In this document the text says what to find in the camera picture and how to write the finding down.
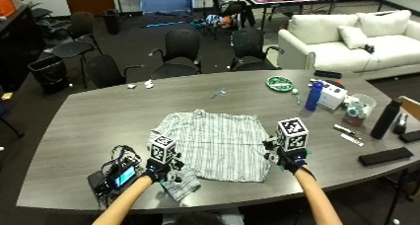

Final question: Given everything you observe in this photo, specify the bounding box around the black trash bin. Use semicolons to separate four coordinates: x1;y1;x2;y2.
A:
27;55;71;95

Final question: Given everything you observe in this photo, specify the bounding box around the glove marker cube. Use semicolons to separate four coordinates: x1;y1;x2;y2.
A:
149;134;178;164
275;116;310;152

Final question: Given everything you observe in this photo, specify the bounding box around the white sofa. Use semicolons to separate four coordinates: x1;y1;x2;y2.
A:
277;9;420;81

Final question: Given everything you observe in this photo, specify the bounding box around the black cabinet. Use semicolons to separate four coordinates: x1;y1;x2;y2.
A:
0;3;45;93

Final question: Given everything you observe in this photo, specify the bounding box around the person's right hand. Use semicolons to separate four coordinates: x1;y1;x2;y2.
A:
262;138;313;176

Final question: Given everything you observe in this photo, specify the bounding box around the white striped shirt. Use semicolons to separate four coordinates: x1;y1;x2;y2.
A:
149;109;273;202

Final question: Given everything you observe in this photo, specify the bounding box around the black remote control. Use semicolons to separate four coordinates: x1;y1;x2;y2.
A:
313;69;345;80

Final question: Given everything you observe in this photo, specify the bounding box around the black office chair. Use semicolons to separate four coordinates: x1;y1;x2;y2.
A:
84;53;146;90
148;28;204;80
52;11;104;88
228;27;286;72

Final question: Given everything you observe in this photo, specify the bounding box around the blue water bottle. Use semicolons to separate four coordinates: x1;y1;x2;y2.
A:
305;81;326;113

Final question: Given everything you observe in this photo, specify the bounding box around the green round plate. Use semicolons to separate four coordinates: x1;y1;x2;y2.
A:
265;75;295;93

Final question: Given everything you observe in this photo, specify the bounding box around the blue pen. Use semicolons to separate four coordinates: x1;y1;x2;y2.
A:
210;88;229;100

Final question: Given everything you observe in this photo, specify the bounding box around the black marker pen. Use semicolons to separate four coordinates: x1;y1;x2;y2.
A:
331;123;364;141

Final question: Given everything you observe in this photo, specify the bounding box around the white sofa cushion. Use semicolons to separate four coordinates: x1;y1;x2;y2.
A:
337;25;370;50

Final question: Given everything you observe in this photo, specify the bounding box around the black stapler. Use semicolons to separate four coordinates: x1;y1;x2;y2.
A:
391;112;410;135

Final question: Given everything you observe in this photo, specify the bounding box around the black electronic device with screen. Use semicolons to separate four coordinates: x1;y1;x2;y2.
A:
87;144;145;198

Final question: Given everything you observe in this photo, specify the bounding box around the person's left hand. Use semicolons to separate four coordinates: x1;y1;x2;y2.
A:
144;153;186;184

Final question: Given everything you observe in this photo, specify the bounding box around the clear plastic container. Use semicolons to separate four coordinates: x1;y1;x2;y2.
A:
342;93;378;127

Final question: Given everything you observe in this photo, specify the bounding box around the black cylindrical bin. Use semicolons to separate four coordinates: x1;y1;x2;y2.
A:
103;8;123;36

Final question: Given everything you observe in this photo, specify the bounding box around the black flat case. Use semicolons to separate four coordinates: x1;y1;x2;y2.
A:
358;146;415;168

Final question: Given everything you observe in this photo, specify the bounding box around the white cardboard box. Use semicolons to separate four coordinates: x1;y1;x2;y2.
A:
317;84;350;111

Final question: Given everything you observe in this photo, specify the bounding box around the black flat pouch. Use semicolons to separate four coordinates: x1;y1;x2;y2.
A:
398;129;420;144

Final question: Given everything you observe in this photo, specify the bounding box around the right glove marker cube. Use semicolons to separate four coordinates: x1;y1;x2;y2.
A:
275;116;310;152

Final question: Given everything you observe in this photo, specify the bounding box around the white flat stick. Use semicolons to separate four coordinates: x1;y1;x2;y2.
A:
341;132;366;147

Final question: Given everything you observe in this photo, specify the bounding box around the left glove marker cube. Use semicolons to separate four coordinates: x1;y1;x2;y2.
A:
149;134;178;164

